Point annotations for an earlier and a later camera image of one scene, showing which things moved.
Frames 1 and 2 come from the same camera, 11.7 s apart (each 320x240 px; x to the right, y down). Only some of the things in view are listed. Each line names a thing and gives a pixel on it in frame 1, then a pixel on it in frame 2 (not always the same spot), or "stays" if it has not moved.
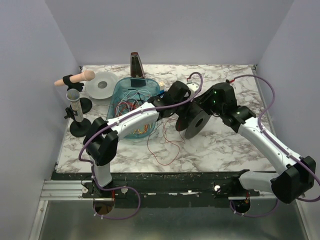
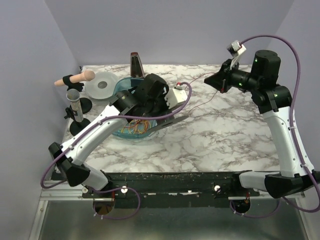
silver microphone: x=73 y=96 stays
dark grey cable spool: x=193 y=121 -> x=165 y=122
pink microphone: x=87 y=75 stays
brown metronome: x=136 y=67 stays
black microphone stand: x=78 y=129 stays
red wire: x=148 y=144 -> x=208 y=101
